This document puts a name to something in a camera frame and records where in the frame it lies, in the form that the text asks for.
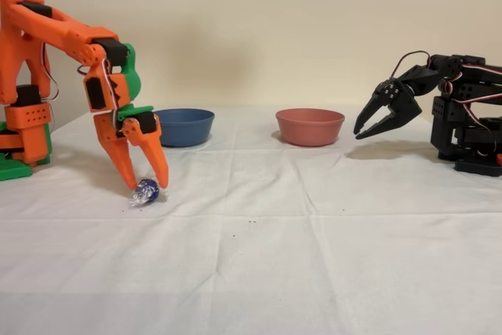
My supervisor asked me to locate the servo cable of black arm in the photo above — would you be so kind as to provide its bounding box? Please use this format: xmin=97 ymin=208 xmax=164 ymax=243
xmin=391 ymin=50 xmax=432 ymax=79

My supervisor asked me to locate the pink bowl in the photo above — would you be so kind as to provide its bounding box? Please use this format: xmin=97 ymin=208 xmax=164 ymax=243
xmin=275 ymin=108 xmax=346 ymax=147

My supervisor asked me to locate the blue bowl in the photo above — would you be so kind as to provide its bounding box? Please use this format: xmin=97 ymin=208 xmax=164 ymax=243
xmin=152 ymin=107 xmax=216 ymax=148

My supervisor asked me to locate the blue candy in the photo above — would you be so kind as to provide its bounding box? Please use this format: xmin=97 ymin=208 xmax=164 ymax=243
xmin=128 ymin=177 xmax=166 ymax=209

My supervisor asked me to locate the servo cable of orange arm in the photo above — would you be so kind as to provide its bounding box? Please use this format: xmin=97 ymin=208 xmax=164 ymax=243
xmin=100 ymin=58 xmax=121 ymax=124

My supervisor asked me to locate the white tablecloth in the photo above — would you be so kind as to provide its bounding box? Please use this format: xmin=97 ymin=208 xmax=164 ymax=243
xmin=0 ymin=105 xmax=502 ymax=335

